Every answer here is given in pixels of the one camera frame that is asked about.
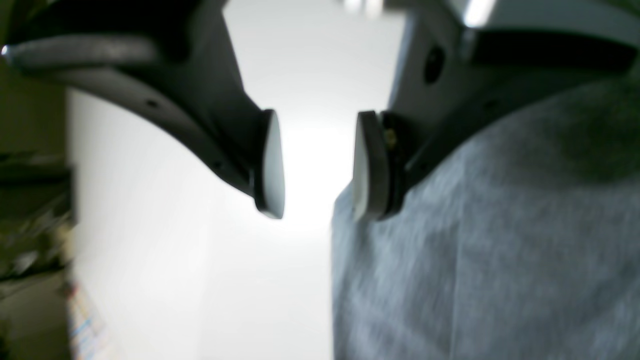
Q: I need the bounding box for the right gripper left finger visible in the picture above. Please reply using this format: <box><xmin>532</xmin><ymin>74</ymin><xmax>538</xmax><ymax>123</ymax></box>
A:
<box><xmin>1</xmin><ymin>0</ymin><xmax>286</xmax><ymax>219</ymax></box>

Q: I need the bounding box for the grey T-shirt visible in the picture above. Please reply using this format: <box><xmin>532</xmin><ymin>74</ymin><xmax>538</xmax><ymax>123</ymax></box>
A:
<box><xmin>332</xmin><ymin>74</ymin><xmax>640</xmax><ymax>360</ymax></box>

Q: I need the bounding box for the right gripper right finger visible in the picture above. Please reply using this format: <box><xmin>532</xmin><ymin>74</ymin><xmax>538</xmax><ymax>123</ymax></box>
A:
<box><xmin>350</xmin><ymin>0</ymin><xmax>639</xmax><ymax>221</ymax></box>

